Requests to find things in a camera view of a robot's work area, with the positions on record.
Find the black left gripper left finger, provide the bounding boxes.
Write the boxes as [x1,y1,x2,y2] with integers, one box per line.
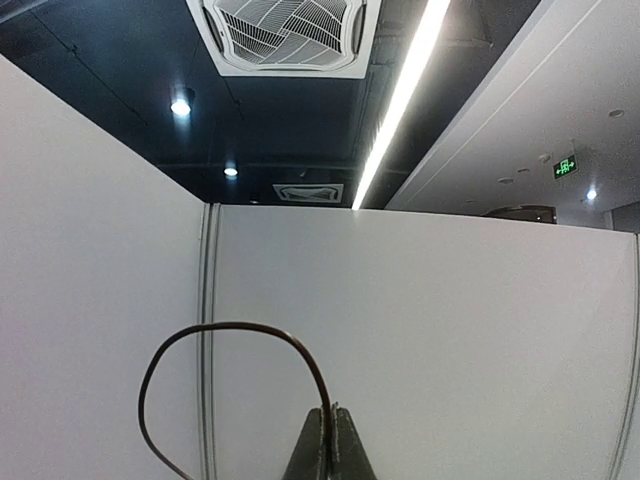
[282,407,331,480]

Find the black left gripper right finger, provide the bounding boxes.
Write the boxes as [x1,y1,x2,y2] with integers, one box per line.
[331,405,377,480]

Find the brown cable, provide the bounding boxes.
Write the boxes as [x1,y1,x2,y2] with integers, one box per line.
[138,322,334,480]

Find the small far ceiling vent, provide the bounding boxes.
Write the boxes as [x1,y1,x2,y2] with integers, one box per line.
[273,184,344,204]

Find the green exit sign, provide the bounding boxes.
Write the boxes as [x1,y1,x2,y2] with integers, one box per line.
[553,153,578,180]

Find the ceiling air vent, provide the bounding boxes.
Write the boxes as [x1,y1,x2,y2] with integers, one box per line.
[187,0,382,80]

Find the linear ceiling light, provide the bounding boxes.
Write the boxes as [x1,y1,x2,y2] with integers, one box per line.
[351,0,450,211]

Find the left aluminium corner post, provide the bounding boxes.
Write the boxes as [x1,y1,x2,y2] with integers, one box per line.
[196,204,219,479]

